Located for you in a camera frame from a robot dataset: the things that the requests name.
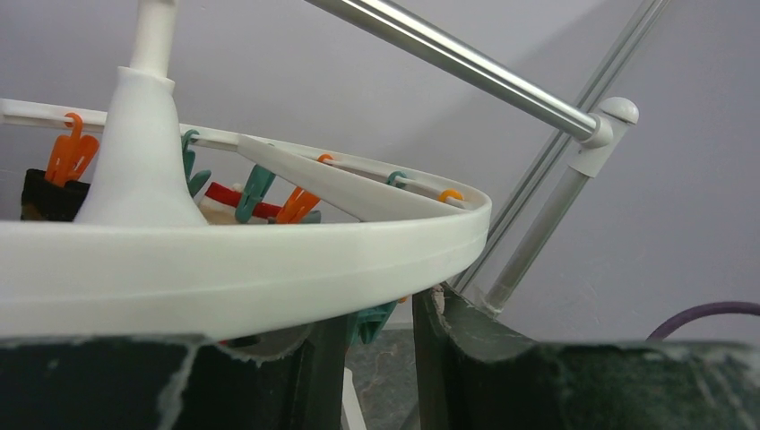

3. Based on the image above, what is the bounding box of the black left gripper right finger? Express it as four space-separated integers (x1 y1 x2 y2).
411 287 759 429

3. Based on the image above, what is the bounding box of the white round clip hanger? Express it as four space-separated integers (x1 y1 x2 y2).
1 1 492 340

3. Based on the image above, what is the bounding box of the argyle brown yellow sock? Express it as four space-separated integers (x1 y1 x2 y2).
20 168 91 222

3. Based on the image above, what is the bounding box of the teal clothes clip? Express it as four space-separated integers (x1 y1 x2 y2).
234 165 276 224

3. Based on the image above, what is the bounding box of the red white santa sock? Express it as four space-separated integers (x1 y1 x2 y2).
197 182 281 225

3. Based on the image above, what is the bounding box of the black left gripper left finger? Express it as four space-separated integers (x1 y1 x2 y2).
1 316 349 429

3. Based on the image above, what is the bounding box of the white metal drying rack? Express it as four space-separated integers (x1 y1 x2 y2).
302 0 641 315

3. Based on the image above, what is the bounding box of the orange clothes clip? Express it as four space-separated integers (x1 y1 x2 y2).
44 112 99 186
275 187 321 224

